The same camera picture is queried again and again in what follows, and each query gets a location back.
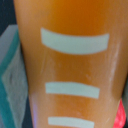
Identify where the red toy tomato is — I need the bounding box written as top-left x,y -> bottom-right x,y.
113,102 -> 127,128

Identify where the yellow toy bread loaf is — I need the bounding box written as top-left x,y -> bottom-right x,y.
14,0 -> 128,128

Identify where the teal grey gripper finger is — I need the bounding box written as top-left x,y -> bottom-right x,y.
0,25 -> 33,128

